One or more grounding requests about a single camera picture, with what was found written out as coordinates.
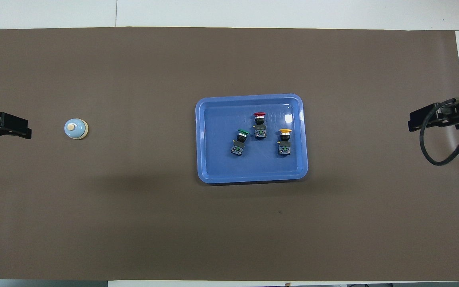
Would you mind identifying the brown table mat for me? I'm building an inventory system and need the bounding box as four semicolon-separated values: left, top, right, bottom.
0;26;459;281

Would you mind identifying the blue plastic tray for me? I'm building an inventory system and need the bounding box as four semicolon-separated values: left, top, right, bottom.
195;94;309;185

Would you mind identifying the light blue desk bell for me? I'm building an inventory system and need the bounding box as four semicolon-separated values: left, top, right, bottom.
64;118;89;141

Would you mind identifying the red push button switch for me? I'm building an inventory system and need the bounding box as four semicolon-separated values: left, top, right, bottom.
253;112;268;140

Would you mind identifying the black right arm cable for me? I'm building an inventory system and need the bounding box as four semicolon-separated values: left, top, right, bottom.
419;98;459;166

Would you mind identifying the green push button switch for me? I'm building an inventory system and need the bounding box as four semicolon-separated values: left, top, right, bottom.
230;128;250;157

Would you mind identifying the yellow push button switch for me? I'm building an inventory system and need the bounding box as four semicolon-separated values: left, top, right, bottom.
278;128;292;156

